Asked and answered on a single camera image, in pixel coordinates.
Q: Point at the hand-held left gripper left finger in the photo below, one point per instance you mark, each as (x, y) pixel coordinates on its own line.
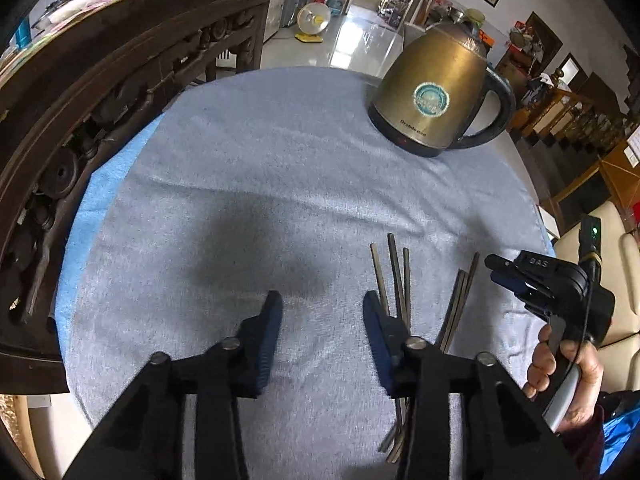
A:
(267, 340)

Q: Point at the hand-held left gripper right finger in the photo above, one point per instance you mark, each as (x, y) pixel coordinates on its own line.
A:
(376, 340)

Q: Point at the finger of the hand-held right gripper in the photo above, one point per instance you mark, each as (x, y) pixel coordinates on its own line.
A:
(502, 262)
(507, 282)

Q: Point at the person's right forearm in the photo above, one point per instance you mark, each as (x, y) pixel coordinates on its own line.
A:
(605, 440)

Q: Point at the person's right hand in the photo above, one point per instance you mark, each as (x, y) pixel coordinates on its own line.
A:
(590, 380)

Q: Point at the small white box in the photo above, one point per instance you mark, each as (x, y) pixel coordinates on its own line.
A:
(547, 220)

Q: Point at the wooden staircase railing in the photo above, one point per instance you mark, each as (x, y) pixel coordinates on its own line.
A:
(575, 120)

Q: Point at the grey cloth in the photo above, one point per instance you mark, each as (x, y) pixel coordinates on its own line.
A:
(250, 160)

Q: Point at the brass electric kettle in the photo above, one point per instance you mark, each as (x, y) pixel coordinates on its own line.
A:
(430, 75)

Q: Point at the blue cloth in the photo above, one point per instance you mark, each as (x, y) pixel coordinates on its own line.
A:
(92, 195)

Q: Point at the carved dark wooden chair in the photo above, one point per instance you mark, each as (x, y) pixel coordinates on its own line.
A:
(100, 85)

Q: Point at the white electric fan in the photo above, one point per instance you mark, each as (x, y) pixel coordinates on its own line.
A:
(312, 20)

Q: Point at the blue water jug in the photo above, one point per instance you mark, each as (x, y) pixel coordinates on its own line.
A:
(336, 2)

